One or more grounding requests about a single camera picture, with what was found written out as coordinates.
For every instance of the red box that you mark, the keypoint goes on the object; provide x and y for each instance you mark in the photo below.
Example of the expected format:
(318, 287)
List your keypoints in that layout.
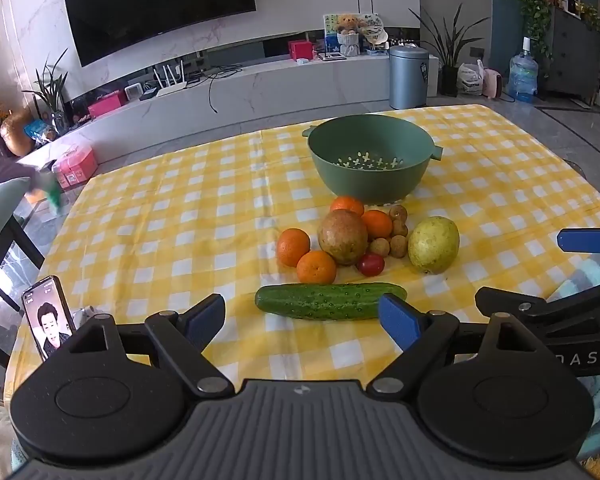
(300, 50)

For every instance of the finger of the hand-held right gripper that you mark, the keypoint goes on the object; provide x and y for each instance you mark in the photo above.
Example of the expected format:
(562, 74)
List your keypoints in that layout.
(585, 241)
(510, 302)

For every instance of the small black box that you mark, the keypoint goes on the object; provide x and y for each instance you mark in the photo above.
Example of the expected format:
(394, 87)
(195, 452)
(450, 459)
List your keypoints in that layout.
(150, 92)

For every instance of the black wall television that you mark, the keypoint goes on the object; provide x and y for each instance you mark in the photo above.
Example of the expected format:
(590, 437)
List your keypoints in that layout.
(155, 5)

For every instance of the smartphone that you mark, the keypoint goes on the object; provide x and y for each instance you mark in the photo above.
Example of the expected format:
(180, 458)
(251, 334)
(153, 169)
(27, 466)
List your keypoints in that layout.
(47, 315)

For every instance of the white router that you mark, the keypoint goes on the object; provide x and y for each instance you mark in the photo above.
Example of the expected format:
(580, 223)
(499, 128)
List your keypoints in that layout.
(170, 89)

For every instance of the grey-blue pedal trash can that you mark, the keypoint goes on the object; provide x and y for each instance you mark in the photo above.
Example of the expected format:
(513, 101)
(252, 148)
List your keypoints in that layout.
(407, 80)

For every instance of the yellow-green pear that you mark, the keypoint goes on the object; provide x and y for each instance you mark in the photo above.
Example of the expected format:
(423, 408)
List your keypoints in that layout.
(432, 245)

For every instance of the blue water jug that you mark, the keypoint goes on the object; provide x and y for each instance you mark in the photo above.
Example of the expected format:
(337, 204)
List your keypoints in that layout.
(523, 77)

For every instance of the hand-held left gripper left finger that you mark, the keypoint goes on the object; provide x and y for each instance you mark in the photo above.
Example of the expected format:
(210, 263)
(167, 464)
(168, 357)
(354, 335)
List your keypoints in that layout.
(207, 317)

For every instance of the white phone stand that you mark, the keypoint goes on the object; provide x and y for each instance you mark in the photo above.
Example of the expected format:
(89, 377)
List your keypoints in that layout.
(84, 317)

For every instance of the yellow checked tablecloth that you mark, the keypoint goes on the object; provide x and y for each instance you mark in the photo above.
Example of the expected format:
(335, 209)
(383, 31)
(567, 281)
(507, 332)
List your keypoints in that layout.
(180, 210)

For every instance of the long-leaf potted plant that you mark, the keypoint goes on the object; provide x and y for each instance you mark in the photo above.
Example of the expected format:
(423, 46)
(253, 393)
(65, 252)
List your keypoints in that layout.
(450, 80)

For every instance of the white round fan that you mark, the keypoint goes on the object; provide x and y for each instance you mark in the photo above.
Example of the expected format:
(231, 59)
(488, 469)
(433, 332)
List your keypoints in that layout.
(375, 35)

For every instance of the orange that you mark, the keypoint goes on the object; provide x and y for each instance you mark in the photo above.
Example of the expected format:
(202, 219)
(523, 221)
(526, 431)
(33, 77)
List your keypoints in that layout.
(377, 224)
(293, 246)
(316, 266)
(347, 205)

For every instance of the orange round vase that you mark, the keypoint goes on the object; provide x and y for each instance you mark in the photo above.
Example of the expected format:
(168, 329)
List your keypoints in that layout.
(16, 135)

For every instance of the brown teddy bear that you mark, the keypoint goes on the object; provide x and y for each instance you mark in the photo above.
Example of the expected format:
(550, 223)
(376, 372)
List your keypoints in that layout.
(349, 22)

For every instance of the colourful picture board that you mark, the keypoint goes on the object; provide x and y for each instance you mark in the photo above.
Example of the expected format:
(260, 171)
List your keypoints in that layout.
(330, 30)

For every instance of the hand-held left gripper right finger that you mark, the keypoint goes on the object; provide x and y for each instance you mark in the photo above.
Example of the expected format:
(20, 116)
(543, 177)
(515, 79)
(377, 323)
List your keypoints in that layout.
(397, 322)

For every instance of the plant in glass vase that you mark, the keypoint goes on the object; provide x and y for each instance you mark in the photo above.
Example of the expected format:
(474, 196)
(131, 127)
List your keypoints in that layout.
(54, 100)

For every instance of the trailing green plant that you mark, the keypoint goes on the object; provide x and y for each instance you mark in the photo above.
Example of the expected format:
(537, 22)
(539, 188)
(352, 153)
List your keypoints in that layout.
(535, 5)

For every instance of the small white device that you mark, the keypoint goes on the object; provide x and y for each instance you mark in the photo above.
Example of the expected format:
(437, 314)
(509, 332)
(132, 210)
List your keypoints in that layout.
(133, 93)

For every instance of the red cherry tomato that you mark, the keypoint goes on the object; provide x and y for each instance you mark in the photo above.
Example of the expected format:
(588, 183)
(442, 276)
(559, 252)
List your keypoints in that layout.
(370, 265)

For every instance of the flat pink box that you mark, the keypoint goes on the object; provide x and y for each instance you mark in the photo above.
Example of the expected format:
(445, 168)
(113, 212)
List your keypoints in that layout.
(107, 105)

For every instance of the blue snack bag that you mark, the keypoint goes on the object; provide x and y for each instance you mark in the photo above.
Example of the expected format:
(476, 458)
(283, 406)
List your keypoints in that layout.
(39, 131)

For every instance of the white marble television cabinet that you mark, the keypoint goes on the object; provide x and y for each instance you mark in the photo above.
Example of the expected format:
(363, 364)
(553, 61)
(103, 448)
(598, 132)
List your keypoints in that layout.
(280, 85)

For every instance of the green colander bowl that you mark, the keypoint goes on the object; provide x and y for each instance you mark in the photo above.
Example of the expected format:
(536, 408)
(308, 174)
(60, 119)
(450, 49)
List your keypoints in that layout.
(360, 185)

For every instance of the small pink appliance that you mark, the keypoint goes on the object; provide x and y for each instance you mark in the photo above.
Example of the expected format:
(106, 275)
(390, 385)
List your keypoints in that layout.
(493, 84)

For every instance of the light striped cloth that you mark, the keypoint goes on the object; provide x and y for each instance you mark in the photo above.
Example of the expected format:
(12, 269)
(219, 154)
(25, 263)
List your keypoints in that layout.
(580, 275)

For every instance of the pink storage box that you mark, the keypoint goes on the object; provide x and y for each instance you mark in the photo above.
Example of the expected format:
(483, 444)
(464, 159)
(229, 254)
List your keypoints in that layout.
(75, 165)

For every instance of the green cloth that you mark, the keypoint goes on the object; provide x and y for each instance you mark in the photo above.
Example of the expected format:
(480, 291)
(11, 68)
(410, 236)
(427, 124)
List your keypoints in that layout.
(54, 195)

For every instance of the green cucumber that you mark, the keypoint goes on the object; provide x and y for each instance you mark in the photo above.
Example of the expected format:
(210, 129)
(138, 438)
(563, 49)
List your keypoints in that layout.
(320, 301)

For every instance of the white plastic bag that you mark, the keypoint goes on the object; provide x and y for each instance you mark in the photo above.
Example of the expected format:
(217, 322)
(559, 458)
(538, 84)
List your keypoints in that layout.
(470, 80)

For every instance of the brown pear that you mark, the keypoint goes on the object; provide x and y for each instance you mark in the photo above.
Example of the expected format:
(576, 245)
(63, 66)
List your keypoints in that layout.
(342, 237)

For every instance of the dark grey cabinet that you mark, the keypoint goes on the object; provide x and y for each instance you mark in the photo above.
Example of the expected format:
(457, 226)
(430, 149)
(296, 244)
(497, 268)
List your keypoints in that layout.
(572, 55)

